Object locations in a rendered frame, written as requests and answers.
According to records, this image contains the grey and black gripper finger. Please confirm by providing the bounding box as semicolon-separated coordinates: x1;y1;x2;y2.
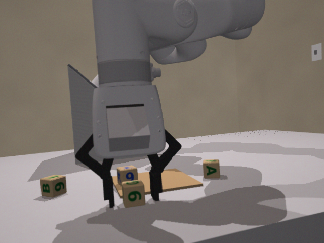
147;129;182;201
75;134;115;208

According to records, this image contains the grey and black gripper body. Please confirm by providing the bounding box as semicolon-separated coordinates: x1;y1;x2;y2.
92;81;166;159

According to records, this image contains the wooden letter block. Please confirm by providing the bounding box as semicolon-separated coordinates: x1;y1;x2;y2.
203;159;220;178
121;180;145;208
117;166;138;186
40;175;67;197

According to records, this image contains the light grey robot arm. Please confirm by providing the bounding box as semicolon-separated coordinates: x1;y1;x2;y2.
92;0;265;152

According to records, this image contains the tan flat mat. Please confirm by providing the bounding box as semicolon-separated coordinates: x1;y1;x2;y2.
113;168;203;198

